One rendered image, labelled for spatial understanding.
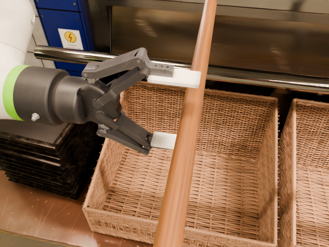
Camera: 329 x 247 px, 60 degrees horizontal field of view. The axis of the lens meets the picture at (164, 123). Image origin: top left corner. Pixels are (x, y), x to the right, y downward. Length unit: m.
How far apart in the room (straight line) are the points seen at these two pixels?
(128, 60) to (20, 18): 0.23
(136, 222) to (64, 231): 0.28
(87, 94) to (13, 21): 0.18
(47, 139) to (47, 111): 0.43
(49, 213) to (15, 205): 0.13
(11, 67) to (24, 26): 0.08
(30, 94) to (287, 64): 0.77
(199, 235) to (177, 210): 0.53
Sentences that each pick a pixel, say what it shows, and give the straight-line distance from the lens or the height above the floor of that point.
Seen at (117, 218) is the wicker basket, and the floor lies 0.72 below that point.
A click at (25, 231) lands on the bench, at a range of 1.10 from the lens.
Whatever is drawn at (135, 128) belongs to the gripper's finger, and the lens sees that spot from 0.49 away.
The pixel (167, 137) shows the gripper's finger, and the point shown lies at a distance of 0.49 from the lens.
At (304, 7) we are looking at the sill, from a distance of 0.93.
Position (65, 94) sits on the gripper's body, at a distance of 0.45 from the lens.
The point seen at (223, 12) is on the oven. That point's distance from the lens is 0.92.
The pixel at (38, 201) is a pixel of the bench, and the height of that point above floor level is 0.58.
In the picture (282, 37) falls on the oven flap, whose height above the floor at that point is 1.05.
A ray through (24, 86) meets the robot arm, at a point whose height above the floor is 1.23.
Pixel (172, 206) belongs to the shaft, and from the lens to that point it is 0.33.
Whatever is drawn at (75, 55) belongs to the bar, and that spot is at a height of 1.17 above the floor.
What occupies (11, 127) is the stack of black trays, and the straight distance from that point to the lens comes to 0.97.
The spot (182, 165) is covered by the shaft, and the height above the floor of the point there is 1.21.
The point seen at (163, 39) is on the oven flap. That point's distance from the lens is 0.98.
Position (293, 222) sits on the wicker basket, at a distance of 0.90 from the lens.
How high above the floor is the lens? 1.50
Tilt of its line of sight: 46 degrees down
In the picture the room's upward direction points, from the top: straight up
